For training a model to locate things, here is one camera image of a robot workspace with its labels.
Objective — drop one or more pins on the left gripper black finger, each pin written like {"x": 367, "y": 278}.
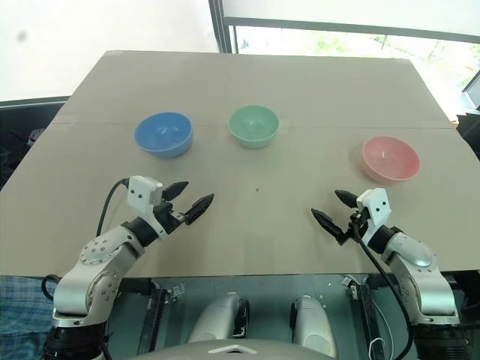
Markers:
{"x": 198, "y": 208}
{"x": 175, "y": 190}

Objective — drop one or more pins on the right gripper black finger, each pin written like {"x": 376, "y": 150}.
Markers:
{"x": 347, "y": 197}
{"x": 328, "y": 223}

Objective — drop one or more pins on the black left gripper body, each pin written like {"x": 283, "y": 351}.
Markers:
{"x": 168, "y": 220}

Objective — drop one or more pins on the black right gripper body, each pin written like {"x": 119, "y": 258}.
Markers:
{"x": 358, "y": 221}

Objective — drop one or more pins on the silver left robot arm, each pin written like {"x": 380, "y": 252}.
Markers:
{"x": 97, "y": 258}

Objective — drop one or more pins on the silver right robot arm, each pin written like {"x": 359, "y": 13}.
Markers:
{"x": 416, "y": 257}

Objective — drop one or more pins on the blue plastic bowl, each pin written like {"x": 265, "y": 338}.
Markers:
{"x": 163, "y": 135}

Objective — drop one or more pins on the pink plastic bowl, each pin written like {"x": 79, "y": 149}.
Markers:
{"x": 390, "y": 159}

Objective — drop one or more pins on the green plastic bowl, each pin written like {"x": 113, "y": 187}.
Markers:
{"x": 253, "y": 125}

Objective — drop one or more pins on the silver right robot leg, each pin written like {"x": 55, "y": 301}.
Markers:
{"x": 313, "y": 322}

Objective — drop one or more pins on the silver robot leg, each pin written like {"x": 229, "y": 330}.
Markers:
{"x": 217, "y": 318}
{"x": 313, "y": 322}

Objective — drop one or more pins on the silver left robot leg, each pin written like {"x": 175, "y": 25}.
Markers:
{"x": 217, "y": 318}

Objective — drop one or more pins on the grey robot torso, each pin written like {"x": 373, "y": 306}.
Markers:
{"x": 232, "y": 350}

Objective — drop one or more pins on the computer monitor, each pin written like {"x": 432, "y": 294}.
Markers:
{"x": 470, "y": 93}

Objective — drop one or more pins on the blue plaid cloth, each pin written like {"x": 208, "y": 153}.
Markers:
{"x": 22, "y": 318}

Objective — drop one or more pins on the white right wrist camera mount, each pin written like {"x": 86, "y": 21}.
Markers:
{"x": 377, "y": 204}

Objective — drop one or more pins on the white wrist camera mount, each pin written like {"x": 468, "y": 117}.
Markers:
{"x": 140, "y": 191}
{"x": 377, "y": 204}

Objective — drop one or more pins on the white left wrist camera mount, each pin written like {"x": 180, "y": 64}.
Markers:
{"x": 140, "y": 191}

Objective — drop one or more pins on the black table frame leg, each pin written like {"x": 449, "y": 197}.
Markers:
{"x": 150, "y": 318}
{"x": 369, "y": 318}

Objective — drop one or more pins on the dark window frame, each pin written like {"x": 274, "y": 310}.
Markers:
{"x": 225, "y": 26}

